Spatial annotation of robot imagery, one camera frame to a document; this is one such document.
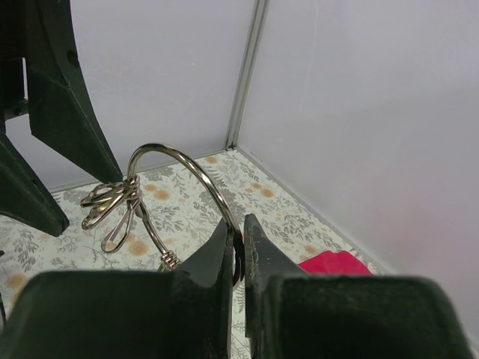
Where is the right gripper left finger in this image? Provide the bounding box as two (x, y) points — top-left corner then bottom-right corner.
(1, 221), (233, 358)

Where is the floral patterned table mat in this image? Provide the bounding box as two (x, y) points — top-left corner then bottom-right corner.
(0, 147), (397, 359)

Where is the right aluminium frame post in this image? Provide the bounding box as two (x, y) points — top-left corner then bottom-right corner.
(224, 0), (269, 150)

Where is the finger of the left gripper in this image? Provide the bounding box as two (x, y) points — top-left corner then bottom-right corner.
(25, 1), (123, 182)
(1, 133), (70, 236)

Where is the keyring with coloured tags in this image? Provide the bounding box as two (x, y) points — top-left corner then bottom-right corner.
(80, 142), (244, 289)

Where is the folded red cloth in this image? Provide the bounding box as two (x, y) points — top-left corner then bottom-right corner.
(299, 251), (373, 275)

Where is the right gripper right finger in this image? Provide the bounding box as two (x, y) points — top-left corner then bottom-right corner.
(244, 214), (472, 358)

